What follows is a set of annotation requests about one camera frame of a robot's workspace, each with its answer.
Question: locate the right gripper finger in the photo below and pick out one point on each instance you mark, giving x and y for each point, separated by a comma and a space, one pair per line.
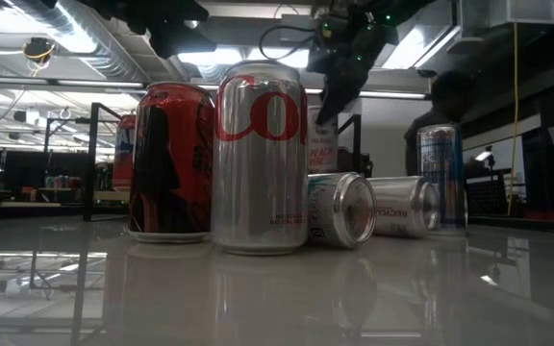
344, 96

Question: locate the white Celsius can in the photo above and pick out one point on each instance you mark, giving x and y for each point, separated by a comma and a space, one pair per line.
322, 149
344, 211

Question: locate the red Coke Zero can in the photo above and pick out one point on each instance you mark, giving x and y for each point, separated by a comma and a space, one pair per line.
171, 163

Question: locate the red Fanta can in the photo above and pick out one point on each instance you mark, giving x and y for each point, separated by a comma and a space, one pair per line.
124, 154

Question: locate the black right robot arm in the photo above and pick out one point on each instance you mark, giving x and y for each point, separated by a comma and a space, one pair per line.
402, 9

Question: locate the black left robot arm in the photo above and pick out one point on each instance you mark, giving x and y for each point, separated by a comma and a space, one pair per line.
152, 8

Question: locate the ceiling light strip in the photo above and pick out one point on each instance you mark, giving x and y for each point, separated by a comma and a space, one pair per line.
99, 83
392, 94

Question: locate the person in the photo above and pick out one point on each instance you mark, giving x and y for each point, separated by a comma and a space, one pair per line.
445, 96

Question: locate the silver Diet Coke can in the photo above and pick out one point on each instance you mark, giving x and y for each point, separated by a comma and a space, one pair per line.
402, 206
258, 168

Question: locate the blue silver Red Bull can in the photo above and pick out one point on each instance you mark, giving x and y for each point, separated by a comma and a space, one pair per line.
443, 168

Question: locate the background workbench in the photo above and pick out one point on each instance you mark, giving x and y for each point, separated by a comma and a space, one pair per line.
22, 168

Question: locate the silver ventilation duct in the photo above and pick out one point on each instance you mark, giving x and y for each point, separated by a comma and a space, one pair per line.
108, 57

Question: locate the wooden shelf with black frame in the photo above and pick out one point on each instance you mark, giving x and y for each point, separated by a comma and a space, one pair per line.
89, 163

